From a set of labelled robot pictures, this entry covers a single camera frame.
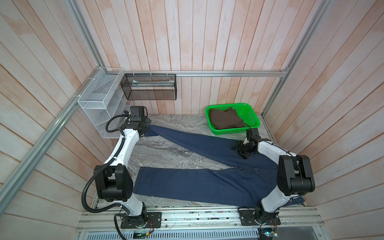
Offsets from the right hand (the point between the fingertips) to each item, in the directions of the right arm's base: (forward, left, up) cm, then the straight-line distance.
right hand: (234, 149), depth 96 cm
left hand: (+6, +54, +18) cm, 57 cm away
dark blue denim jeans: (-20, -5, -3) cm, 21 cm away
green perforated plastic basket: (+35, -13, +1) cm, 38 cm away
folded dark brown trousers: (+23, +2, +4) cm, 23 cm away
